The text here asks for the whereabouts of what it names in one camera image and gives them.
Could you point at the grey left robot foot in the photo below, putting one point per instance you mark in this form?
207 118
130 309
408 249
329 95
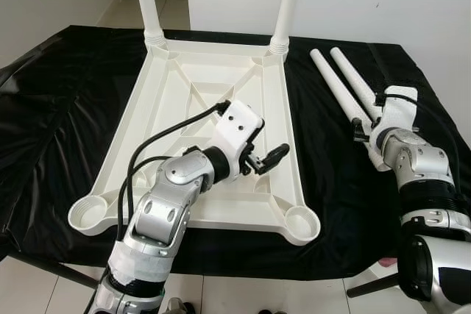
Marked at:
176 307

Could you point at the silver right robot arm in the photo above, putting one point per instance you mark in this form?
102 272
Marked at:
419 167

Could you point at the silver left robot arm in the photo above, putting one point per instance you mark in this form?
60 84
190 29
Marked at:
158 211

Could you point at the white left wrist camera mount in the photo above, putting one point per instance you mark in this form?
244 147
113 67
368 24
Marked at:
239 126

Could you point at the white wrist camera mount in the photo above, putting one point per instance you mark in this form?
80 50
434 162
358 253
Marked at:
397 108
239 126

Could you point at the black table cloth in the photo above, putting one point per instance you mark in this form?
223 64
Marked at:
44 145

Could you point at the white plastic children table top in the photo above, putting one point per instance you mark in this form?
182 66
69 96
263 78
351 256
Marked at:
188 71

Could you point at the red white plastic item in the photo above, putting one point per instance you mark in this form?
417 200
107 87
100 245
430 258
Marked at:
388 262

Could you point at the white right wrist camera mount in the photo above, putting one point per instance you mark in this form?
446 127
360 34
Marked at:
397 108

